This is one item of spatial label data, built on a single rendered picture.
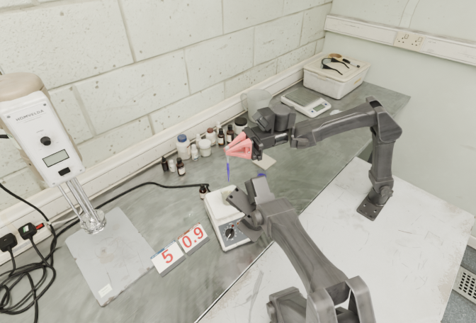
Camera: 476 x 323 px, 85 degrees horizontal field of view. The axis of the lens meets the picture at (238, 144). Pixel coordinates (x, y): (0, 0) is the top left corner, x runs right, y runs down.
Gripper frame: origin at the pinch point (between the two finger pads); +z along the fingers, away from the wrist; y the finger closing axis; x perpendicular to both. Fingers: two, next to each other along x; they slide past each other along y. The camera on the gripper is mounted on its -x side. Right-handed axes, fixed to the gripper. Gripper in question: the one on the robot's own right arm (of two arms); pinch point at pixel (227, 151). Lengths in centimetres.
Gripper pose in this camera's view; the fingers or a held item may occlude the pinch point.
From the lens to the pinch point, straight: 77.6
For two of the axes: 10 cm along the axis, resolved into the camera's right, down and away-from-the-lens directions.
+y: 4.1, 5.8, -7.0
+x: 0.1, 7.7, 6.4
